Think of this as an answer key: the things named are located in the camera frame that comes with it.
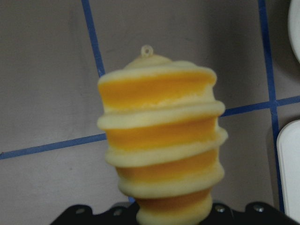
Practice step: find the cream round plate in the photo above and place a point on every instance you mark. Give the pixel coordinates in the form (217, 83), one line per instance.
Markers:
(294, 27)

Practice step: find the striped orange bread roll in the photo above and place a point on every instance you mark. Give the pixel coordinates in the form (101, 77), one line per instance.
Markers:
(161, 123)

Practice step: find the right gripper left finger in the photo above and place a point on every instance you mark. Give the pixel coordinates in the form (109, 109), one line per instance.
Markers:
(83, 215)

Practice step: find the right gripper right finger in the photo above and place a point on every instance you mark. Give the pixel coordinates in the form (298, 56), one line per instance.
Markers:
(255, 213)

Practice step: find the white rectangular tray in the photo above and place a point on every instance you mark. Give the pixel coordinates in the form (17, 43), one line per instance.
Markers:
(288, 148)

